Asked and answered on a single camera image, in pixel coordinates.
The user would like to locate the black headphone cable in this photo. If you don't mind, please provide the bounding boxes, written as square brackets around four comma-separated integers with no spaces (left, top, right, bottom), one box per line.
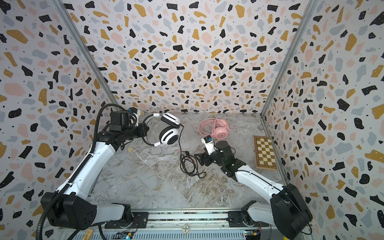
[177,125,208,180]

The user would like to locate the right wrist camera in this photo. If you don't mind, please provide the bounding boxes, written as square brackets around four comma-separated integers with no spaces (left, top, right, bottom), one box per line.
[202,135,216,155]

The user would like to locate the black corrugated cable conduit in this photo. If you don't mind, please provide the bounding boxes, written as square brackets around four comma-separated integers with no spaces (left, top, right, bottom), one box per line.
[35,103,127,240]

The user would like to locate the wooden tile on rail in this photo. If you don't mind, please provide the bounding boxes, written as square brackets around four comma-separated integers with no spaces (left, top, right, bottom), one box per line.
[182,224,190,234]

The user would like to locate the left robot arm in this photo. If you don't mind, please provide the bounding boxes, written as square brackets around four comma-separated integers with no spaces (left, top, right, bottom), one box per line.
[38,108,146,230]

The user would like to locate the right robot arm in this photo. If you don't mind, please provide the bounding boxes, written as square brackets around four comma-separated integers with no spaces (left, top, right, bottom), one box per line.
[194,136,313,240]

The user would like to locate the wooden block at rail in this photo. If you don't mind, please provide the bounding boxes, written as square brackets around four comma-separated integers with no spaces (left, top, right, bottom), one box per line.
[82,229,94,240]

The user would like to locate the pink headphones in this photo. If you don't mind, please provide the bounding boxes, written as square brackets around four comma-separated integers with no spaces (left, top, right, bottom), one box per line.
[198,118,230,140]

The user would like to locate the wooden chessboard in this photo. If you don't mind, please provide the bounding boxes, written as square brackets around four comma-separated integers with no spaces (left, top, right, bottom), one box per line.
[254,136,278,171]

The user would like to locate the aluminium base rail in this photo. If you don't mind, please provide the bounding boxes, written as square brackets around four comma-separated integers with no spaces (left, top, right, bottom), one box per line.
[74,209,285,240]

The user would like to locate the white black headphones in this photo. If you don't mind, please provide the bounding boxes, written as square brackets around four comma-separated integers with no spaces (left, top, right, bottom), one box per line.
[142,113,183,147]

